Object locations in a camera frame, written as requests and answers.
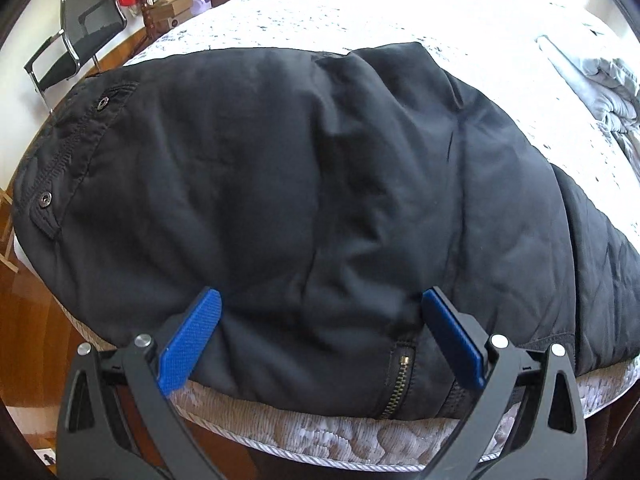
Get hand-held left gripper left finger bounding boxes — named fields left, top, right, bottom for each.
left=56, top=287, right=223, bottom=480

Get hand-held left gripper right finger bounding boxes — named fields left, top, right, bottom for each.
left=421, top=286, right=588, bottom=480

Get black pants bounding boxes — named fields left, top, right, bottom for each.
left=12, top=42, right=640, bottom=421

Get folded grey duvet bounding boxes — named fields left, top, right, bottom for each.
left=536, top=34, right=640, bottom=133

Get cardboard boxes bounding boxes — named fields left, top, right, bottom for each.
left=150, top=0, right=187, bottom=24

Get bed with quilted bedspread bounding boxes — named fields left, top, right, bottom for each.
left=65, top=0, right=640, bottom=466

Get light wooden frame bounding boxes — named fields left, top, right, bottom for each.
left=0, top=187, right=21, bottom=273

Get black metal-frame chair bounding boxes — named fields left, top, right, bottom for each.
left=24, top=0, right=128, bottom=111

